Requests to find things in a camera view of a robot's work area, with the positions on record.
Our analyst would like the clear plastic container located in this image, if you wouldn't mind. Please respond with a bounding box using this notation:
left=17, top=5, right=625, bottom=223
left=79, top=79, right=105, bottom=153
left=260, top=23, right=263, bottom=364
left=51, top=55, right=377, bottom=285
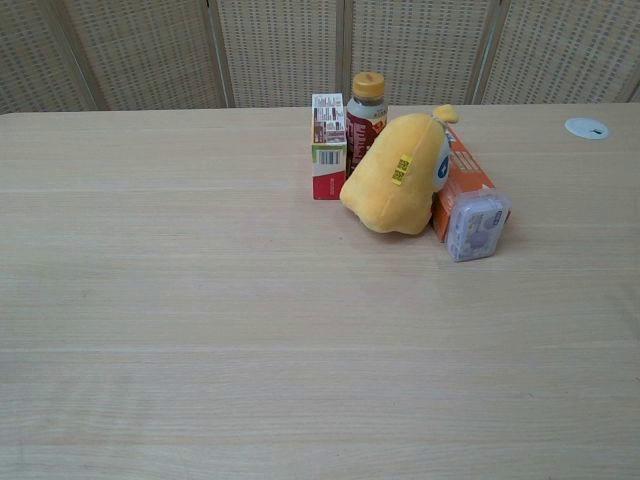
left=447, top=193, right=512, bottom=265

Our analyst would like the orange cardboard box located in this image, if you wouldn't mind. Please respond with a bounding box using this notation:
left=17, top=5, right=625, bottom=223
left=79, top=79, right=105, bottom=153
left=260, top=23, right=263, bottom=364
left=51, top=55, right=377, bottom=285
left=431, top=124, right=511, bottom=245

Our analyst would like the red green white carton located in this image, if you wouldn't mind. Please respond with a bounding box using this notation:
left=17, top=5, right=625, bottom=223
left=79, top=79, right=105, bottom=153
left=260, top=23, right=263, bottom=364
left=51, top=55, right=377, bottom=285
left=311, top=92, right=349, bottom=201

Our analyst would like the yellow plush toy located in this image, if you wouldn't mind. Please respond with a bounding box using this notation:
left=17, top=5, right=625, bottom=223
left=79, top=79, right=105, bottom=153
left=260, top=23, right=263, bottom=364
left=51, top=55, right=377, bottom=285
left=339, top=103, right=460, bottom=236

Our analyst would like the brown drink bottle yellow cap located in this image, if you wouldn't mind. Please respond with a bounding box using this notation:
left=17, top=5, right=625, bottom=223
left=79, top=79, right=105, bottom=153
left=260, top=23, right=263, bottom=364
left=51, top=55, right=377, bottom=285
left=345, top=72, right=390, bottom=180

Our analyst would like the woven rattan folding screen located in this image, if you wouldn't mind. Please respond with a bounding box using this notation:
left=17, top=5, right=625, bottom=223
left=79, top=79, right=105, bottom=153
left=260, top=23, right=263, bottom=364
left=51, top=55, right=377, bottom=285
left=0, top=0, right=640, bottom=116

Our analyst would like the white table cable grommet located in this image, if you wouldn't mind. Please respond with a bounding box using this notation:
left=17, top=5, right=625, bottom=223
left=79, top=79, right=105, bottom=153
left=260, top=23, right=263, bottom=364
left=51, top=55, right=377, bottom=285
left=565, top=117, right=611, bottom=140

